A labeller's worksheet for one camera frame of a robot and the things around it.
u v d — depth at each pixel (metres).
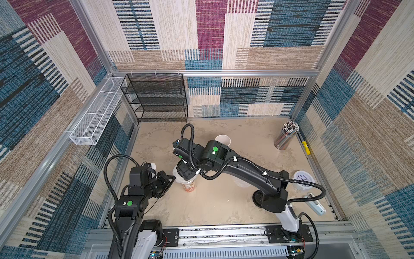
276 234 0.74
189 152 0.49
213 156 0.46
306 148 1.07
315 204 0.80
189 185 0.77
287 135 0.92
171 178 0.72
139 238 0.60
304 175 0.89
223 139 0.89
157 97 1.09
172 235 0.74
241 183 0.49
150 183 0.61
